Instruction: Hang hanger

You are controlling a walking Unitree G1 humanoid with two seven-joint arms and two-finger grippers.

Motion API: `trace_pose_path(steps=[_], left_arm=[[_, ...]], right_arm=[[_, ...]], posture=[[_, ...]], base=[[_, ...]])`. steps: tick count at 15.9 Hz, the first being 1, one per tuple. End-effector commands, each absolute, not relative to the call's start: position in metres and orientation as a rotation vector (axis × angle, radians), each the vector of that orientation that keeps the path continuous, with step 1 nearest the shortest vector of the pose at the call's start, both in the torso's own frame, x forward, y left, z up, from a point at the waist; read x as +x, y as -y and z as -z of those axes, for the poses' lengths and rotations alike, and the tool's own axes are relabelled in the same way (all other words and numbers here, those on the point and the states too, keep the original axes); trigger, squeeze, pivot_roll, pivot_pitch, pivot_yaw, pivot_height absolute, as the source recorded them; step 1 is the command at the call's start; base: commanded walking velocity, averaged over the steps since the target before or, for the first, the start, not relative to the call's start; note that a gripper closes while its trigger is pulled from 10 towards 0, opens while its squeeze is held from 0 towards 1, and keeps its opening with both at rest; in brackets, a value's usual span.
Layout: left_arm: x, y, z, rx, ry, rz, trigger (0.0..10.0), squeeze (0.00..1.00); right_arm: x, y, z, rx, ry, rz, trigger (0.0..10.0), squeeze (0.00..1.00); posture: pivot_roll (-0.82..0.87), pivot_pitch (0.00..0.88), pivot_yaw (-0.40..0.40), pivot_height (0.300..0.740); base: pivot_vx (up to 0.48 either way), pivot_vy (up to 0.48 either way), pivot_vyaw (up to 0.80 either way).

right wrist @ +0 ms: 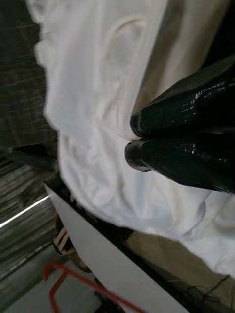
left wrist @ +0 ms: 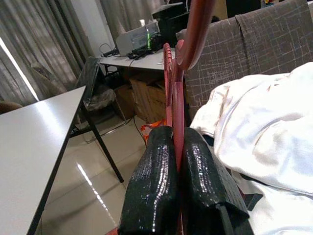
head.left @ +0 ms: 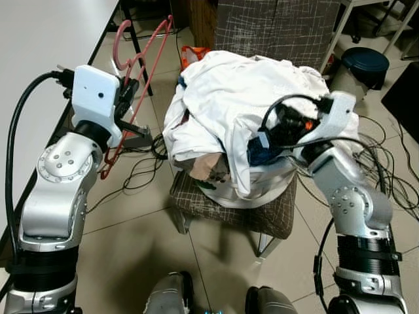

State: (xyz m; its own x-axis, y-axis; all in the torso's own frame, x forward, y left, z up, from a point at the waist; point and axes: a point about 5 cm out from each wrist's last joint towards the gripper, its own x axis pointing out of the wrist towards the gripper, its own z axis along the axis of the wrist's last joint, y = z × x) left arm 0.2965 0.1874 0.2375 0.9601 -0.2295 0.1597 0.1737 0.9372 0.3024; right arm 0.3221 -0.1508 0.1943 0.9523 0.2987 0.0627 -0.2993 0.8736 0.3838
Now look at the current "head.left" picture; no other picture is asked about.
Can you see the brown patterned fabric chair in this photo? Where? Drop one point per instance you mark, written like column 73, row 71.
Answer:
column 281, row 29

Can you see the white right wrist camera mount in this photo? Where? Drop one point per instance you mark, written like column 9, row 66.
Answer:
column 337, row 111

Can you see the large white shirt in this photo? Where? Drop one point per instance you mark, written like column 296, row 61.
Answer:
column 216, row 98

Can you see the cream white garment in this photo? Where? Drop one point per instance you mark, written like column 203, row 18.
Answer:
column 308, row 82

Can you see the blue denim garment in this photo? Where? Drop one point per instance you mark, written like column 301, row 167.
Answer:
column 258, row 156

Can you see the robot leg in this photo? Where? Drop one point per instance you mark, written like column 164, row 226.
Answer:
column 272, row 304
column 167, row 297

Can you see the robot right leg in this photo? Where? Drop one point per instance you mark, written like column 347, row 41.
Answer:
column 272, row 304

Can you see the beige patterned garment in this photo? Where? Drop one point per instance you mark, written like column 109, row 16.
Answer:
column 203, row 169

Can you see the white table with black legs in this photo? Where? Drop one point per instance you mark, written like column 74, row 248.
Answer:
column 39, row 46

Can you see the orange plastic bag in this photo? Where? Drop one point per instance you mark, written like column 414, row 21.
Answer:
column 191, row 55

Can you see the robot left leg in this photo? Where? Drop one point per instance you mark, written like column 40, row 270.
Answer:
column 167, row 297

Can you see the grey bin dark blue lid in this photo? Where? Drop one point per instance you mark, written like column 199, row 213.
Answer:
column 363, row 65

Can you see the pink red plastic hanger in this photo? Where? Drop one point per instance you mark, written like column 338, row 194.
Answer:
column 115, row 46

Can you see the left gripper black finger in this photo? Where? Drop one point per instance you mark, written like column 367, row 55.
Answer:
column 131, row 86

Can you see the white metal shelf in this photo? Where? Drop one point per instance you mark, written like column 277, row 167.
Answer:
column 332, row 36

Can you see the black box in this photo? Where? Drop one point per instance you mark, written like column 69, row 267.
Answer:
column 406, row 91

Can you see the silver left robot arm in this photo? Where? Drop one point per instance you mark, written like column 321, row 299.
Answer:
column 59, row 190

